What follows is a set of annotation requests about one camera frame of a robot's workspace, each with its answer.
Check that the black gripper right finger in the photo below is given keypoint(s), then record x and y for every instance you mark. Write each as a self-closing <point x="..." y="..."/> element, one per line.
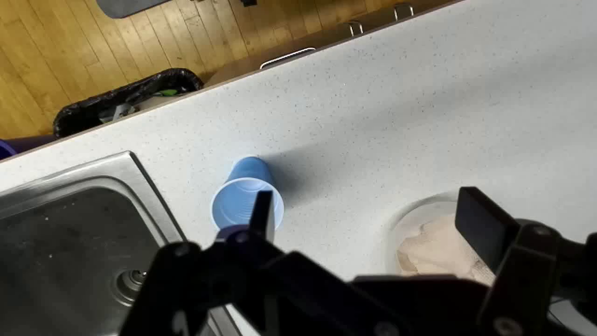
<point x="491" y="230"/>

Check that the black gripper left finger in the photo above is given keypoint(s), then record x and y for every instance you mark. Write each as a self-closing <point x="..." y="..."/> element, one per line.
<point x="205" y="280"/>

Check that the translucent white plastic bowl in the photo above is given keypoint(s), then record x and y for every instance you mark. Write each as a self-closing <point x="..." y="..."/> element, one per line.
<point x="403" y="217"/>

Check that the blue plastic cup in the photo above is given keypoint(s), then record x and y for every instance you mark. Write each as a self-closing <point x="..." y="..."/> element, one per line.
<point x="248" y="174"/>

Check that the stainless steel sink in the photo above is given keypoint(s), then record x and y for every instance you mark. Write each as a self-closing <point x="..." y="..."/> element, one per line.
<point x="62" y="249"/>

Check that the trash bin with black bag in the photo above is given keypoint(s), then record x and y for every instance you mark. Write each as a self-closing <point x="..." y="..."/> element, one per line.
<point x="123" y="99"/>

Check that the wooden base cabinet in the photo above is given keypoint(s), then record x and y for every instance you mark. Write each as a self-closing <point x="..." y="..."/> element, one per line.
<point x="304" y="39"/>

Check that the grey floor mat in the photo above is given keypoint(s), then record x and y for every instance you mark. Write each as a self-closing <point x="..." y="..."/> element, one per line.
<point x="127" y="6"/>

